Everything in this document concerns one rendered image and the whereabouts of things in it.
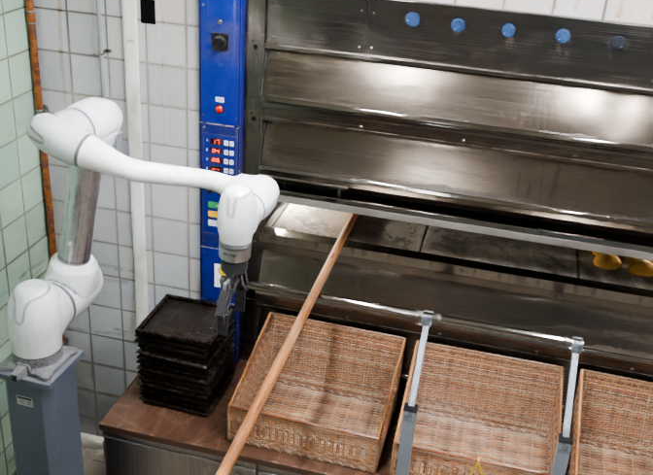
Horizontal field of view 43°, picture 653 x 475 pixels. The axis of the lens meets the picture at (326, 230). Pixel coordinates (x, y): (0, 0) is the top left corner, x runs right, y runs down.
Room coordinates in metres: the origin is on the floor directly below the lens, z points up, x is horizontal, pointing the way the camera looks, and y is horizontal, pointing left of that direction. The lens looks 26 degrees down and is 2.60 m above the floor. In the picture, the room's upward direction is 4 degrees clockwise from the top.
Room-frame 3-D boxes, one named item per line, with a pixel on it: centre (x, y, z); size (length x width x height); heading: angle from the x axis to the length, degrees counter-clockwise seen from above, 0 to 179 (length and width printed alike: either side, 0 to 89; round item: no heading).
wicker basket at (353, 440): (2.55, -0.01, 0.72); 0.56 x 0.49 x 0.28; 77
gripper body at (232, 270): (2.06, 0.25, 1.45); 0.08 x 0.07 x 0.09; 166
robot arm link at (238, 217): (2.07, 0.24, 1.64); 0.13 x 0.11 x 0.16; 164
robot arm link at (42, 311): (2.22, 0.89, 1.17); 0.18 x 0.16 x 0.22; 164
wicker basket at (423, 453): (2.42, -0.59, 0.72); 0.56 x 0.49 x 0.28; 78
